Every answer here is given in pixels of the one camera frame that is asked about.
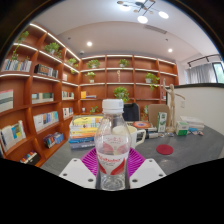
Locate small green white box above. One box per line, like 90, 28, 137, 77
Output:
175, 120, 190, 136

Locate black book with orange nebula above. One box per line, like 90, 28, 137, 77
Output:
132, 120, 159, 139

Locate stack of white boxes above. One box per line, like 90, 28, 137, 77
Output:
179, 115, 206, 132

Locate branched ceiling lamp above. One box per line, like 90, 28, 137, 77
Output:
116, 0, 170, 25

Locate window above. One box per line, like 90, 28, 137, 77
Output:
212, 61, 224, 84

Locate small blue red items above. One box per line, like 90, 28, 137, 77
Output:
188, 129, 205, 137

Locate cream mug with red print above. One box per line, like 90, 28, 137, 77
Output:
126, 125, 147, 150

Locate black track light rail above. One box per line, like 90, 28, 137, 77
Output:
186, 53, 221, 69

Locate flat round red coaster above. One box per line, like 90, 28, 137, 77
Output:
156, 143, 175, 156

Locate ceiling air vent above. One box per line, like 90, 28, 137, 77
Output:
143, 24, 168, 35

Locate recessed ceiling lights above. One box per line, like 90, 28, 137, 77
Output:
86, 40, 174, 54

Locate tall green white carton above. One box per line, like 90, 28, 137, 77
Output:
156, 111, 168, 134

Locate stack of colourful books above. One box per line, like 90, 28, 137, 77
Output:
68, 115, 104, 150

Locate wooden artist mannequin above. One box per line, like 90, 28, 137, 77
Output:
162, 78, 186, 133

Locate black office chair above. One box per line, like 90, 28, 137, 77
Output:
122, 102, 141, 122

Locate grey curtain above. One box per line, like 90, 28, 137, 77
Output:
185, 63, 218, 85

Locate wooden shelf unit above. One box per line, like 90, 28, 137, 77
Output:
0, 22, 180, 168

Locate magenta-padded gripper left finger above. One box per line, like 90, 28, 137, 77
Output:
59, 147, 101, 190

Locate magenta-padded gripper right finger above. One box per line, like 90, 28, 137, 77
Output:
126, 147, 167, 190

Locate tan chair back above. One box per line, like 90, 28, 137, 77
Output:
147, 103, 172, 128

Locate clear plastic water bottle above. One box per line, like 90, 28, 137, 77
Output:
94, 98, 132, 192

